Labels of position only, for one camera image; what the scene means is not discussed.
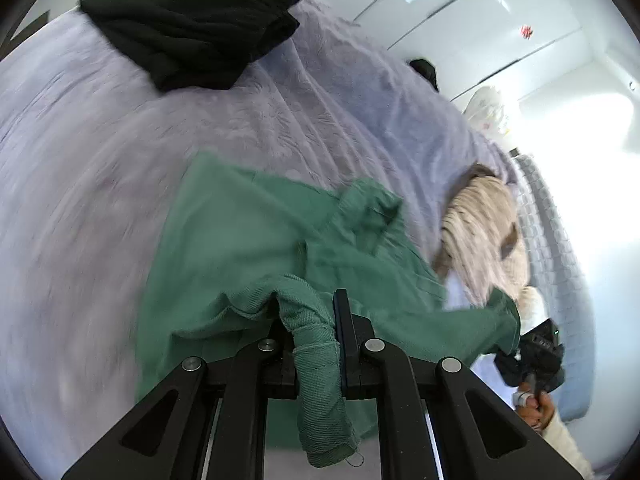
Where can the black folded garment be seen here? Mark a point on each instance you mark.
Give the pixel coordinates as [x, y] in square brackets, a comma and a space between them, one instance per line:
[200, 20]

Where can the person's right hand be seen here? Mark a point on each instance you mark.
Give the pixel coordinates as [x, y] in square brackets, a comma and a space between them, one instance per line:
[535, 410]

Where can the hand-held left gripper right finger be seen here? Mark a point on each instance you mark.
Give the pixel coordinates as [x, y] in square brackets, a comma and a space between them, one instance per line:
[345, 320]

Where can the cream pillow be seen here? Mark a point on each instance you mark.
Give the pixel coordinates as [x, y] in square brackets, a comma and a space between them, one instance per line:
[531, 305]

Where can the white printed pillow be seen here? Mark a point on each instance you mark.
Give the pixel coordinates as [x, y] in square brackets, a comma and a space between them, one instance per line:
[487, 110]

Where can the dark cloth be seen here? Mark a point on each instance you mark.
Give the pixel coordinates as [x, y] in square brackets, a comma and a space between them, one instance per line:
[425, 72]

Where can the grey quilted headboard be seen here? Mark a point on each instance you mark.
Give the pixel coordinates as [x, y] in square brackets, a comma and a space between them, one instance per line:
[555, 250]

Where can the lavender embossed bedspread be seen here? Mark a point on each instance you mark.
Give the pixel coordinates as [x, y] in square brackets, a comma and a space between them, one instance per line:
[100, 160]

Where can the beige striped garment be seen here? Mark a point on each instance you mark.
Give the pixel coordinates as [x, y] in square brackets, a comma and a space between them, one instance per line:
[480, 225]

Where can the person's right forearm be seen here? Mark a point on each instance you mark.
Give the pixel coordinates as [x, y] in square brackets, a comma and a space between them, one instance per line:
[565, 450]

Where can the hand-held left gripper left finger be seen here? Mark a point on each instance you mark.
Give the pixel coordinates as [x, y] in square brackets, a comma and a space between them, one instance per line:
[280, 370]

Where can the green work jacket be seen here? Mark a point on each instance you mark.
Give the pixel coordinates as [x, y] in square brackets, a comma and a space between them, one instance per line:
[240, 260]

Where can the white wardrobe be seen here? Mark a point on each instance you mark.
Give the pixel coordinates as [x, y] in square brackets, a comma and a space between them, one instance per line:
[475, 5]

